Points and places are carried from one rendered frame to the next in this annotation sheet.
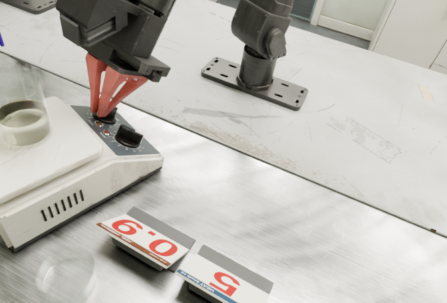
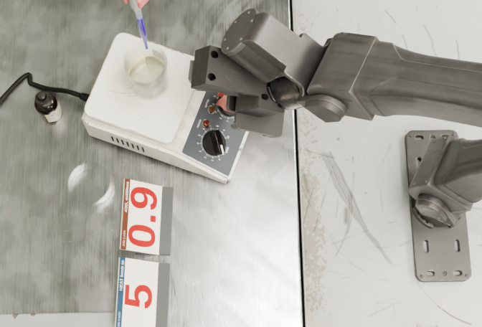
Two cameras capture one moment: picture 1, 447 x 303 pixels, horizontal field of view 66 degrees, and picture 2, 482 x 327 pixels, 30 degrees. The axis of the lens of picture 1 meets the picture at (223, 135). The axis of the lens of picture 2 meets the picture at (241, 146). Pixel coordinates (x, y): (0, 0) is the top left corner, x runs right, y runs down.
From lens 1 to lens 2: 0.82 m
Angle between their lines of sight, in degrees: 43
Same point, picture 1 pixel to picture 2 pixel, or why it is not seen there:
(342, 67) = not seen: outside the picture
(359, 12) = not seen: outside the picture
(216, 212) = (209, 257)
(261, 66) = not seen: hidden behind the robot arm
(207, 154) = (274, 214)
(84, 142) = (166, 125)
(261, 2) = (441, 165)
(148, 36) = (257, 112)
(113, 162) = (173, 154)
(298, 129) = (381, 292)
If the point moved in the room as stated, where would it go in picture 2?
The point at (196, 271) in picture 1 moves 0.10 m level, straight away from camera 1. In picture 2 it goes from (133, 270) to (209, 242)
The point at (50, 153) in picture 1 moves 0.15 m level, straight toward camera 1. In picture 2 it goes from (141, 112) to (68, 210)
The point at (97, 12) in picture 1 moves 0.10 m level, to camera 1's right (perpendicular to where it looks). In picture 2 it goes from (201, 87) to (232, 170)
